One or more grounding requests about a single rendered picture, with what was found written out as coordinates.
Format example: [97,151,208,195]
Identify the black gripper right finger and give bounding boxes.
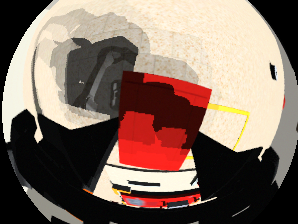
[190,131,262,201]

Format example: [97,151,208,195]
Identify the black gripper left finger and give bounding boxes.
[37,113,118,193]

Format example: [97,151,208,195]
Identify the yellow rectangular outline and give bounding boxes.
[186,103,250,160]

